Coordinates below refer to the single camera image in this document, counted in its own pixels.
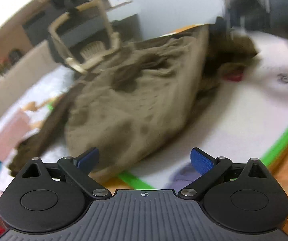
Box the brown polka dot garment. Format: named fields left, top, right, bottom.
left=8, top=23, right=258, bottom=183

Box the pink rectangular box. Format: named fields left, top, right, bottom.
left=0, top=109, right=31, bottom=162

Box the beige bed headboard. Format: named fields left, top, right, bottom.
left=0, top=40, right=59, bottom=131

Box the beige mesh office chair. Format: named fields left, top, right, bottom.
left=48, top=0, right=121, bottom=74

